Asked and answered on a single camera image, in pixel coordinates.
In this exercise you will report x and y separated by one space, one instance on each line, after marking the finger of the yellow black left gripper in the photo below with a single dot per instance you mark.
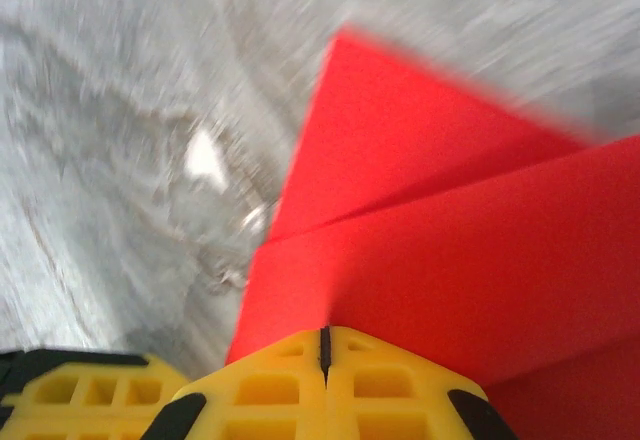
75 395

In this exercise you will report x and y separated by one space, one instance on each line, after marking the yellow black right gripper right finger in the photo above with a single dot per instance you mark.
395 400

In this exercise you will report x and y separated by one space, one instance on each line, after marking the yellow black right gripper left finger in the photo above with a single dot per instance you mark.
260 400

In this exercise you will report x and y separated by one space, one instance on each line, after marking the red paper sheet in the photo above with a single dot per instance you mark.
450 260

